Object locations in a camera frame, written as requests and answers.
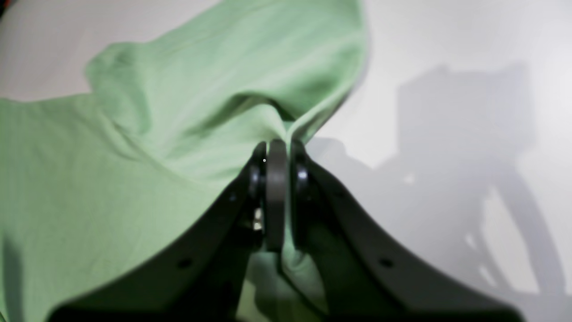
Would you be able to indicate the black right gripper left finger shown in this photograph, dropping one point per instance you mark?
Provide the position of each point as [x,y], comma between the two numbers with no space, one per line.
[199,277]

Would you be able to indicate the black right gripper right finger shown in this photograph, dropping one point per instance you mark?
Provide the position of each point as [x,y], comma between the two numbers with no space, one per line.
[367,275]

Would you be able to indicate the light green T-shirt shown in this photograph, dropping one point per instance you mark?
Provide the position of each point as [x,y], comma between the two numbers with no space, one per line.
[122,120]

